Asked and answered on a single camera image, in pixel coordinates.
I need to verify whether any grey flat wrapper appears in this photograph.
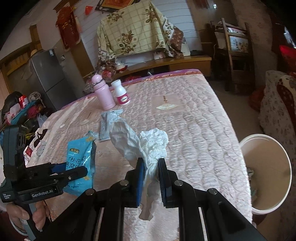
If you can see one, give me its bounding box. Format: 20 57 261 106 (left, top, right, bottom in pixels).
99 109 123 142

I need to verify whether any floral cloth covered television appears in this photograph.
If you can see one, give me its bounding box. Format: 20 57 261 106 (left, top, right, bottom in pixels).
97 1 184 62

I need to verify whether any grey refrigerator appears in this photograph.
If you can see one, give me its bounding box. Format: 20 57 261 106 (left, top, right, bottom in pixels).
26 49 77 111

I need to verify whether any blue snack bag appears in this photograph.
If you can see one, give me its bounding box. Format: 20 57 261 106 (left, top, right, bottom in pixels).
63 136 96 196

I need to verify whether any framed red gold picture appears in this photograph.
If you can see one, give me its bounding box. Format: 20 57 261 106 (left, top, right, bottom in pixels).
95 0 139 13

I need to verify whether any white plastic trash bin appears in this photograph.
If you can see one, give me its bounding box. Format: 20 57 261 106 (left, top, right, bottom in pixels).
240 133 292 215

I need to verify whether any white bottle pink label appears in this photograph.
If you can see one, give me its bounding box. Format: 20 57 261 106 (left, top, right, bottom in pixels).
111 79 130 105

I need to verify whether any white paper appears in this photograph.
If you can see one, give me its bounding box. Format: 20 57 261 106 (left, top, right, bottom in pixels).
109 120 169 220

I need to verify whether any wooden TV cabinet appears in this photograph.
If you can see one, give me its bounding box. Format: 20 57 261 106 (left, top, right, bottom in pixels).
99 55 212 82

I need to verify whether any floral brown white sofa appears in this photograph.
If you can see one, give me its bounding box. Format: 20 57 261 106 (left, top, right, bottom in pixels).
259 70 295 240

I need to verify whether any red wall hanging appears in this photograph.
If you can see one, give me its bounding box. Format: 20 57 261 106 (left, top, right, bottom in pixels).
56 6 81 51

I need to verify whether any pink thermos bottle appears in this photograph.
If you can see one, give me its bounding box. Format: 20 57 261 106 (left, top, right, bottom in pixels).
91 74 115 110

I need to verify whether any person's left hand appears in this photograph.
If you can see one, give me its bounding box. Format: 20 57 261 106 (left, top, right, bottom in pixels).
6 201 50 233

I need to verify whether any pink quilted table cover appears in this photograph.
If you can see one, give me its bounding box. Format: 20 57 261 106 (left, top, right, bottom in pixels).
24 68 253 241

